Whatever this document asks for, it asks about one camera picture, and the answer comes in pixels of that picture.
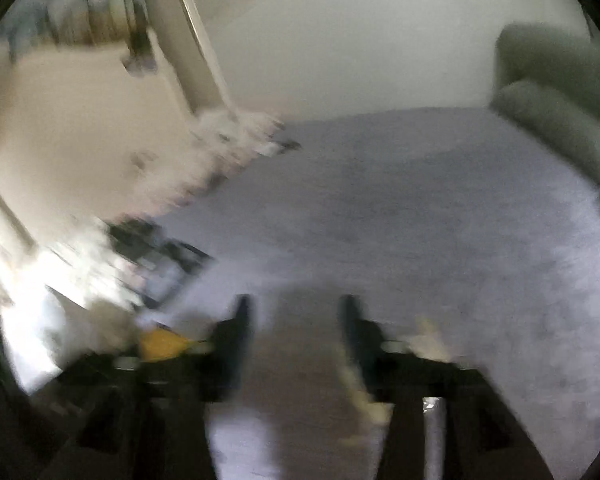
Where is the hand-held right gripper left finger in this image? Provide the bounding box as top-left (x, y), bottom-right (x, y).
top-left (55, 294), bottom-right (254, 480)

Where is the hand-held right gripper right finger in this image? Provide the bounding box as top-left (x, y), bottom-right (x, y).
top-left (339, 294), bottom-right (556, 480)

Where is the yellow lidded cup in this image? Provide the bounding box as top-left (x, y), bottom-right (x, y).
top-left (139, 326), bottom-right (212, 364)

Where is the purple fluffy blanket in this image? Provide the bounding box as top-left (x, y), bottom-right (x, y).
top-left (140, 107), bottom-right (600, 480)

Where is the pink floral bedding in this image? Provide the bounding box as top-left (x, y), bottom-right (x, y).
top-left (130, 110), bottom-right (302, 211)

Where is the grey-green folded quilt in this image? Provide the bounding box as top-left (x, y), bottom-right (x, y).
top-left (489, 22), bottom-right (600, 197)

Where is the white door frame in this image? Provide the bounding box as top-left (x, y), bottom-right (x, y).
top-left (150, 0), bottom-right (237, 117)

